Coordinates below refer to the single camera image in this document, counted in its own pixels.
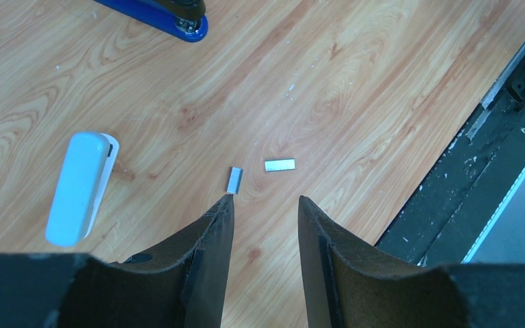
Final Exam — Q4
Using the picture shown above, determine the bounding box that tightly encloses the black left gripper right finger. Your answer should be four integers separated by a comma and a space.
297, 196, 525, 327

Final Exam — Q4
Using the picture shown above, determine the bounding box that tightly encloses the short silver staple strip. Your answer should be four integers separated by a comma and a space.
226, 167, 243, 194

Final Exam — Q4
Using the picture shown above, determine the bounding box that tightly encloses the blue black stapler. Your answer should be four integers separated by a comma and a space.
97, 0, 208, 42

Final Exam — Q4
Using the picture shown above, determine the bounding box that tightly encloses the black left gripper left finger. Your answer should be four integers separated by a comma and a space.
0, 195, 234, 327

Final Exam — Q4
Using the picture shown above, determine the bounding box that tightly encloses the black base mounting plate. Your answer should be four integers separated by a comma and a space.
376, 56, 525, 266

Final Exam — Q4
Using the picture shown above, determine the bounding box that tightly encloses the white bottle black cap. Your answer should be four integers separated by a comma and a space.
44, 131, 120, 247

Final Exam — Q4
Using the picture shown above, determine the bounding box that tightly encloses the long silver staple strip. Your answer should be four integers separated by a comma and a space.
264, 159, 296, 172

